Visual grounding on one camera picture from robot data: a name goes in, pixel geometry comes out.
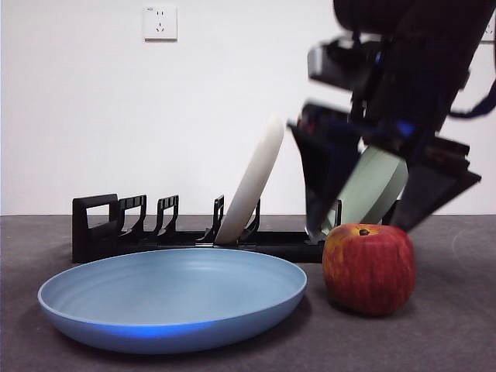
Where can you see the green plate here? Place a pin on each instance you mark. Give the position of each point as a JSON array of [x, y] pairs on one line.
[[376, 182]]

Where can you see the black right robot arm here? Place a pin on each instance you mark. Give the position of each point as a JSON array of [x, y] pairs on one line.
[[426, 58]]

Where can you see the white wall socket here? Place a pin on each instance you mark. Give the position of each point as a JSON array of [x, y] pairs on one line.
[[160, 23], [490, 36]]

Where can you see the red apple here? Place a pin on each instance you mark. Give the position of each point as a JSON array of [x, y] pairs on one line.
[[368, 271]]

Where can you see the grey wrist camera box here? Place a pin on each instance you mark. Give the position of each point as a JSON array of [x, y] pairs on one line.
[[333, 66]]

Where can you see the blue plate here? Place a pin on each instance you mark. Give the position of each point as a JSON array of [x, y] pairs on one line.
[[170, 290]]

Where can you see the black plate rack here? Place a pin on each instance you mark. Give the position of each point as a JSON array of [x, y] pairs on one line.
[[97, 248]]

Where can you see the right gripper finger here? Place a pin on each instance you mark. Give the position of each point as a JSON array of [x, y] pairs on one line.
[[325, 166], [430, 193]]

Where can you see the white plate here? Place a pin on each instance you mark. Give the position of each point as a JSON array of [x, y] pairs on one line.
[[255, 174]]

